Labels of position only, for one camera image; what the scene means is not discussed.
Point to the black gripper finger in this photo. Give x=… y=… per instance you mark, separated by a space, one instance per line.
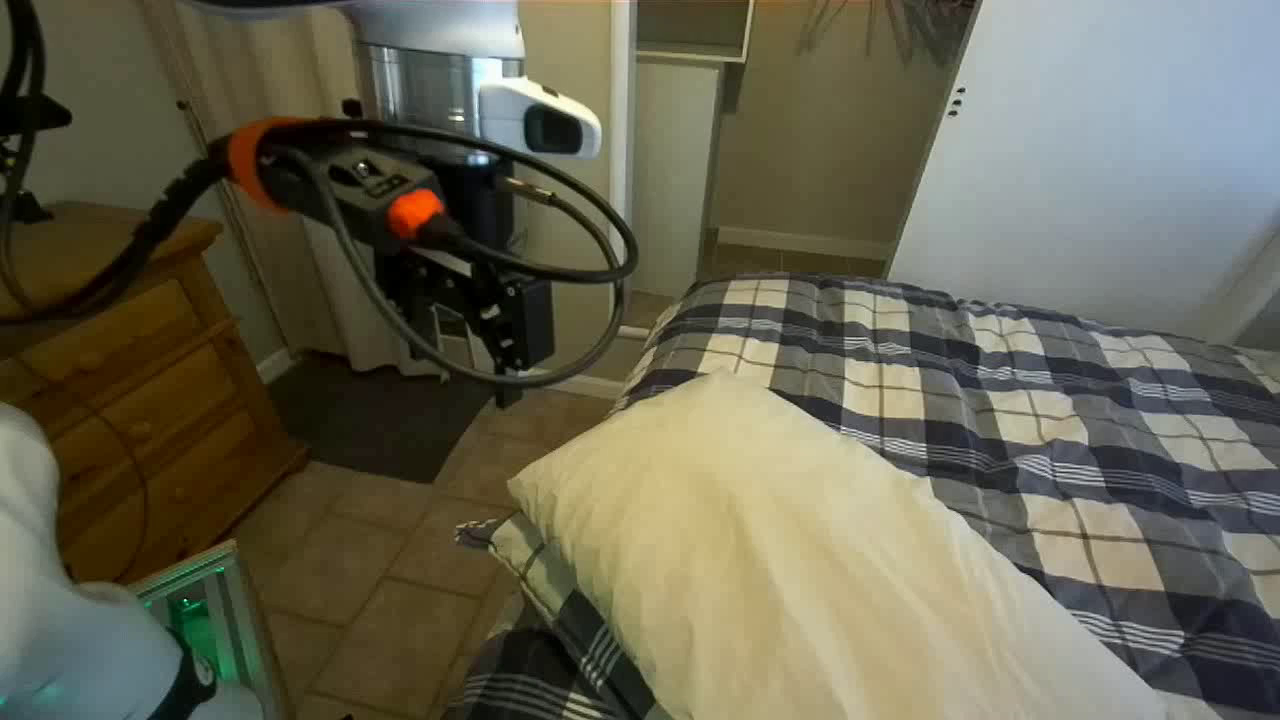
x=512 y=334
x=425 y=302

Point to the beige curtain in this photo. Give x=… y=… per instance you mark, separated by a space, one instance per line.
x=315 y=280

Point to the dark floor mat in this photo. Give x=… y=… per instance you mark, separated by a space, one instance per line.
x=383 y=415

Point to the large checked pillow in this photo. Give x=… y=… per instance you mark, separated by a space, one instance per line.
x=574 y=624

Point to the white closet door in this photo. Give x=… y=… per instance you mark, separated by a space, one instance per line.
x=1106 y=147

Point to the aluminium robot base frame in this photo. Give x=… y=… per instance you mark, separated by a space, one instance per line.
x=214 y=612

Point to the bed with plaid comforter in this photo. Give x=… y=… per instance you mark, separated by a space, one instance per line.
x=1064 y=441

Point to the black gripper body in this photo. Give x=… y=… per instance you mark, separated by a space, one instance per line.
x=384 y=186

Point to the black camera stand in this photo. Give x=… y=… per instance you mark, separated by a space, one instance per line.
x=20 y=200

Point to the wooden dresser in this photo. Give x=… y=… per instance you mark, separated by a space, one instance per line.
x=144 y=400

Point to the white pillow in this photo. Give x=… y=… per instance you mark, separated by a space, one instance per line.
x=803 y=563

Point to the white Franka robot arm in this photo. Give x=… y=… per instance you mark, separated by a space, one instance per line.
x=52 y=584

